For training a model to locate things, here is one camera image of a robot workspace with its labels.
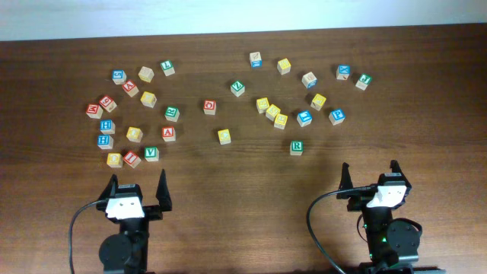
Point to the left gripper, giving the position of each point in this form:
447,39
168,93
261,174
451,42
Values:
153,209

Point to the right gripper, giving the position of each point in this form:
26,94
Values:
354,203

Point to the green V letter block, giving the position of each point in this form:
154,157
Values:
151,154

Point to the blue P letter block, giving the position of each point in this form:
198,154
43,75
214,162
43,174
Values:
336,116

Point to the green R letter block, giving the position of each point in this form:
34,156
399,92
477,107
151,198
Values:
296,148

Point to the yellow C letter block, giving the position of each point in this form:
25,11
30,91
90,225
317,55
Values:
224,136

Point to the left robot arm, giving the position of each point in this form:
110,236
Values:
127,251

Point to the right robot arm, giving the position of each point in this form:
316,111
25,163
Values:
392,242

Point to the red I block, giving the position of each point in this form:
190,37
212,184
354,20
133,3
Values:
132,159

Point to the yellow O block lower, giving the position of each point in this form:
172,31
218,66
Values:
114,160

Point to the yellow o block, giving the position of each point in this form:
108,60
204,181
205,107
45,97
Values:
114,160
134,134

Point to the yellow O block middle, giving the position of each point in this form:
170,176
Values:
134,134

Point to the lower blue H block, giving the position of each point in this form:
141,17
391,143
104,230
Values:
105,142

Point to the blue h block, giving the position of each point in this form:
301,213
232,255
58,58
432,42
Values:
105,142
107,127

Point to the red A block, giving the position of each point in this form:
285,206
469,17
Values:
168,134

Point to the upper blue H block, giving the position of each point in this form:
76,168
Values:
107,127

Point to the blue E block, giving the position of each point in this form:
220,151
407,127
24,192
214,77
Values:
304,118

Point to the red M block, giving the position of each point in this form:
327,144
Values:
94,111

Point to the green J block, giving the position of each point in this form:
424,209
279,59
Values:
363,81

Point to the yellow block upper left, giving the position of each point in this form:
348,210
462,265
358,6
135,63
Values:
148,99

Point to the red 9 block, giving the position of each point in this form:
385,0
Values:
107,103

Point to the yellow cluster block right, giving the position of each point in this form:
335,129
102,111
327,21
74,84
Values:
280,121

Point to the yellow cluster block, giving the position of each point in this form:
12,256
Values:
272,112
280,121
262,104

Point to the blue X block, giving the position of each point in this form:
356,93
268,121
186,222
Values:
343,72

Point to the red X block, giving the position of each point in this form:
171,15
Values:
130,88

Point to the wood block blue edge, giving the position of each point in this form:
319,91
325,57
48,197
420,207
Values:
309,80

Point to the red O block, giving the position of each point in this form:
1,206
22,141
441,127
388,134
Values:
209,107

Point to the yellow cluster block middle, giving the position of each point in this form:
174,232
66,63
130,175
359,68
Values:
272,112

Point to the blue S block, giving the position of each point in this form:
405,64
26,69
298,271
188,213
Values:
119,76

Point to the plain wood yellow block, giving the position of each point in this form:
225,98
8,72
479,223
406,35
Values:
146,74

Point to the yellow cluster block left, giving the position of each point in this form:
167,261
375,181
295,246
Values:
262,104

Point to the green L block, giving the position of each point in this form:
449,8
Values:
167,68

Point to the yellow block top right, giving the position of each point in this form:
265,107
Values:
284,66

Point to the green Z block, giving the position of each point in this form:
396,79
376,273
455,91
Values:
237,88

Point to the wood block blue side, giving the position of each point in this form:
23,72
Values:
255,60

